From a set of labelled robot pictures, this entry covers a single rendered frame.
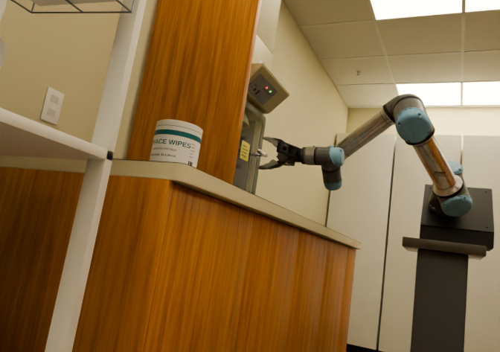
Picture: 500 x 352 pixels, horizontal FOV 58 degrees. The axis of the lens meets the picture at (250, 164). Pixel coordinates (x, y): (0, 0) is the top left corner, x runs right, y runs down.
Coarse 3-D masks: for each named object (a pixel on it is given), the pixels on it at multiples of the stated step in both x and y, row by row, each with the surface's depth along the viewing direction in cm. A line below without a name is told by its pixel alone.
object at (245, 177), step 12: (252, 108) 194; (252, 120) 194; (264, 120) 205; (252, 132) 195; (240, 144) 185; (252, 144) 195; (252, 156) 196; (240, 168) 186; (252, 168) 196; (240, 180) 187; (252, 180) 197; (252, 192) 197
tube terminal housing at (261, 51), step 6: (258, 36) 199; (258, 42) 199; (258, 48) 199; (264, 48) 205; (258, 54) 200; (264, 54) 206; (270, 54) 212; (252, 60) 195; (258, 60) 200; (264, 60) 206; (270, 60) 212; (270, 66) 212
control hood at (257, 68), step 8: (256, 64) 179; (264, 64) 178; (256, 72) 178; (264, 72) 181; (272, 80) 189; (280, 88) 196; (248, 96) 188; (280, 96) 201; (288, 96) 205; (256, 104) 197; (264, 104) 199; (272, 104) 203; (264, 112) 207
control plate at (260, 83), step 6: (258, 78) 182; (264, 78) 184; (252, 84) 183; (258, 84) 185; (264, 84) 187; (270, 84) 190; (252, 90) 186; (264, 90) 191; (270, 90) 193; (258, 96) 192; (264, 96) 194; (270, 96) 197; (264, 102) 198
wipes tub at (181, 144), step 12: (168, 120) 121; (156, 132) 122; (168, 132) 120; (180, 132) 120; (192, 132) 122; (156, 144) 121; (168, 144) 119; (180, 144) 119; (192, 144) 121; (156, 156) 120; (168, 156) 118; (180, 156) 119; (192, 156) 121
